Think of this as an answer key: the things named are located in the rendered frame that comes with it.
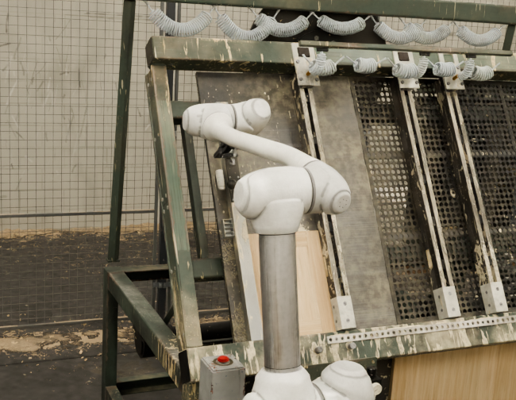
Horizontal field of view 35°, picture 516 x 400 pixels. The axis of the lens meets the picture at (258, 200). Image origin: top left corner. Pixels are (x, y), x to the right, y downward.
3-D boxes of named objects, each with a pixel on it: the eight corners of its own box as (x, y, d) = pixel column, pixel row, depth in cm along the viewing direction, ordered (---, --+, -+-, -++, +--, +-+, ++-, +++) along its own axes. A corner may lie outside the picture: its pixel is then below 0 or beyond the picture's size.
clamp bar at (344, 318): (329, 332, 311) (359, 321, 290) (281, 54, 343) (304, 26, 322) (352, 329, 315) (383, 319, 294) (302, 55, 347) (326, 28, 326)
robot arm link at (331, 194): (334, 155, 233) (292, 156, 227) (365, 181, 218) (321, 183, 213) (326, 196, 238) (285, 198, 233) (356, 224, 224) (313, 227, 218)
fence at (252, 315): (247, 342, 298) (251, 340, 294) (213, 105, 323) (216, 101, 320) (259, 341, 300) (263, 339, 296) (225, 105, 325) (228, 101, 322)
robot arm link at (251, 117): (256, 110, 281) (221, 112, 276) (273, 92, 267) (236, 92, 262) (261, 140, 278) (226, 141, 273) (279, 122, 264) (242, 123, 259)
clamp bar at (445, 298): (434, 321, 330) (469, 309, 309) (379, 59, 362) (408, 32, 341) (455, 318, 334) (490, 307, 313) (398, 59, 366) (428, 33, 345)
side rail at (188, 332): (178, 351, 293) (186, 348, 283) (144, 76, 323) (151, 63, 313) (194, 350, 295) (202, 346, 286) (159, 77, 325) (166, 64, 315)
